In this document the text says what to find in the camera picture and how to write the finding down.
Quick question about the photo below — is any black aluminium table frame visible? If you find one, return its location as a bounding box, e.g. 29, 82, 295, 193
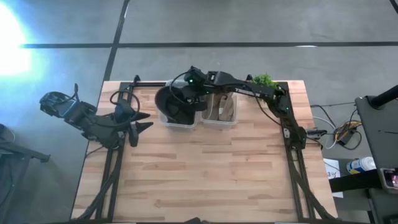
76, 74, 338, 223

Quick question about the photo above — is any black floor cable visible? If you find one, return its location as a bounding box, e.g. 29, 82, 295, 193
310, 101, 356, 125

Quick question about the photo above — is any clear plastic bin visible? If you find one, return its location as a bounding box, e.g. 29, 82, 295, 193
157, 79, 202, 130
200, 91, 239, 131

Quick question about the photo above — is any yellow cable bundle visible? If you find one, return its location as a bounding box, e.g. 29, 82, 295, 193
334, 120, 363, 151

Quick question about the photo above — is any black power adapter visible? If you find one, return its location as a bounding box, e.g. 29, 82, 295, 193
305, 128, 328, 139

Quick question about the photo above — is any white and blue can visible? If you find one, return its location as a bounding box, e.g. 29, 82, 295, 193
346, 156, 377, 175

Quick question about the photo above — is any black pole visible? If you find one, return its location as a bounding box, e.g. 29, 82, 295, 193
369, 84, 398, 109

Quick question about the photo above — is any white paper sheet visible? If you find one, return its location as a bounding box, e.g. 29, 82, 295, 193
323, 157, 345, 199

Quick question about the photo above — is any small green plant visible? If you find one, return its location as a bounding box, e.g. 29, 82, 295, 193
252, 73, 279, 91

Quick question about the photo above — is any grey stand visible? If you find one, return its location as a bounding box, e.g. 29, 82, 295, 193
0, 123, 51, 224

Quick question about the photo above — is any grey cart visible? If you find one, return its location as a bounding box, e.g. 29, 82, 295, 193
354, 93, 398, 224

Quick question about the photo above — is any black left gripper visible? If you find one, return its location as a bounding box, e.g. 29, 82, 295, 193
114, 100, 154, 147

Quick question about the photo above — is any white cable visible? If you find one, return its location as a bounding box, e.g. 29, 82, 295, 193
312, 116, 339, 150

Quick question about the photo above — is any dark olive cap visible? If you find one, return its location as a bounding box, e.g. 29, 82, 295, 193
154, 85, 208, 124

